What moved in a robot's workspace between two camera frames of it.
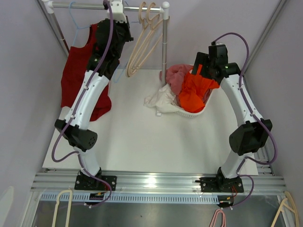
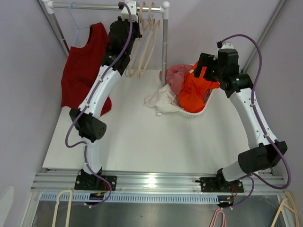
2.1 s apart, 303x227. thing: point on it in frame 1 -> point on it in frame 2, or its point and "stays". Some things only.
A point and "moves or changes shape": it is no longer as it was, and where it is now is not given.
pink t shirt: x=175 y=75 stays
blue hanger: x=115 y=74 moves or changes shape
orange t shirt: x=195 y=87 stays
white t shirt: x=164 y=100 stays
